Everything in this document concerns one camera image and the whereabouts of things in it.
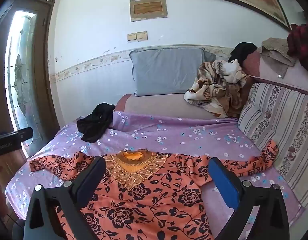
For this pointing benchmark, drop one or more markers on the small framed wall plaque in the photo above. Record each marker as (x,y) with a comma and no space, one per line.
(147,7)

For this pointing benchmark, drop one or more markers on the beige light switch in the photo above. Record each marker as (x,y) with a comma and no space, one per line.
(142,35)
(132,37)

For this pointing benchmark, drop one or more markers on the orange black floral blouse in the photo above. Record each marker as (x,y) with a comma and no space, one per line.
(156,200)

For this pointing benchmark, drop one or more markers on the pink covered sofa backrest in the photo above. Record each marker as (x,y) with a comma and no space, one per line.
(299,75)

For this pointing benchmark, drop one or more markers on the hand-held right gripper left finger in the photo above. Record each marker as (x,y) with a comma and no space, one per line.
(90,180)

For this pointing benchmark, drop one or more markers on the beige knitted cloth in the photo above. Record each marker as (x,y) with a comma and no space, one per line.
(276,50)

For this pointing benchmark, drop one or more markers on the red black plaid cloth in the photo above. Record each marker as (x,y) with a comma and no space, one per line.
(301,40)

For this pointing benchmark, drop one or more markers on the black crumpled garment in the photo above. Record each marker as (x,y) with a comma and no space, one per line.
(96,122)

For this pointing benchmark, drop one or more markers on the wooden stained glass door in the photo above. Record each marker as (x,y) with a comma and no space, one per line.
(41,67)

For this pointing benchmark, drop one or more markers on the beige brown mattress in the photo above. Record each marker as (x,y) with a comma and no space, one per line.
(156,105)

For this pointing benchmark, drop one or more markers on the brown cream patterned blanket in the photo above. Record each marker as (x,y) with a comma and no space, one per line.
(214,90)

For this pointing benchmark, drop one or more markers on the black cloth on backrest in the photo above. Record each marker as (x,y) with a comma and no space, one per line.
(244,50)

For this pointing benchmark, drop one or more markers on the purple floral bedsheet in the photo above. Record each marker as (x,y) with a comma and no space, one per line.
(181,135)

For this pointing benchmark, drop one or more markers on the striped floral cushion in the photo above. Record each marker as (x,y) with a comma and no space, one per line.
(281,120)

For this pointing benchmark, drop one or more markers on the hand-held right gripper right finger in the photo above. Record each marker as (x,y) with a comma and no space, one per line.
(224,185)

